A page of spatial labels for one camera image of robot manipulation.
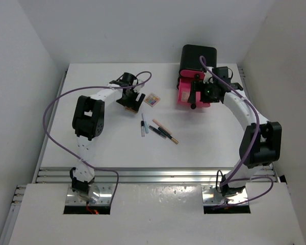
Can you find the pink top drawer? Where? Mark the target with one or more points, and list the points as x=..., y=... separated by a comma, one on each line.
x=192, y=74

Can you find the clear lip gloss tube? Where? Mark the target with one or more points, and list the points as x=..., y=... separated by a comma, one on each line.
x=142, y=128

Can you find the base mounting plate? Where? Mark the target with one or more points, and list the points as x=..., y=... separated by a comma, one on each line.
x=98, y=194
x=211, y=197

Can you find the dark green eyeliner pen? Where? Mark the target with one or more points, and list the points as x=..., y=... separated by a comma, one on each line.
x=155, y=130

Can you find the colourful eyeshadow palette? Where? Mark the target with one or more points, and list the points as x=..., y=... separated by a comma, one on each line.
x=152, y=99

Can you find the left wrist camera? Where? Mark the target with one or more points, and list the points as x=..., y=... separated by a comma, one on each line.
x=139, y=86

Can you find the pink concealer stick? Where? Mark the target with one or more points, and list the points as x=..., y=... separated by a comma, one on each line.
x=161, y=126

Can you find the peach eyeshadow palette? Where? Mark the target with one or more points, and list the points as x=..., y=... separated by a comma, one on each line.
x=131, y=110

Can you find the black gold mascara tube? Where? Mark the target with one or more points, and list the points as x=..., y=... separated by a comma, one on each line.
x=168, y=135

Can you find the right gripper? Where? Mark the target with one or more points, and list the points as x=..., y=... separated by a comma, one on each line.
x=199, y=86

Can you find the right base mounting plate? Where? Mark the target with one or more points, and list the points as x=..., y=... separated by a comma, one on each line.
x=211, y=197

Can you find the light blue mascara tube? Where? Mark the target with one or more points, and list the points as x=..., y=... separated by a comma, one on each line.
x=145, y=123

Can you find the pink drawer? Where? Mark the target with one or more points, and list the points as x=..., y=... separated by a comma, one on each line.
x=192, y=74
x=184, y=89

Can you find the aluminium front rail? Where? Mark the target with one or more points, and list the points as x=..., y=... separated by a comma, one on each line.
x=134, y=175

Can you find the brown concealer palette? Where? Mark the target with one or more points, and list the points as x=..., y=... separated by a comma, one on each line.
x=184, y=96

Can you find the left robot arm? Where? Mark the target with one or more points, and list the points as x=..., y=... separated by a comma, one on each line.
x=88, y=123

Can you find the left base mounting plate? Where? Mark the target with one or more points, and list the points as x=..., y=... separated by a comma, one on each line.
x=98, y=194

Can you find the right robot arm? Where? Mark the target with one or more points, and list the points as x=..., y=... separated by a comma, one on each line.
x=261, y=142

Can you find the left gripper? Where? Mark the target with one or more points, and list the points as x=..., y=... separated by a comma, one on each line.
x=133, y=104

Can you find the black drawer cabinet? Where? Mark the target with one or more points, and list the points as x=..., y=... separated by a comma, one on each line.
x=190, y=57

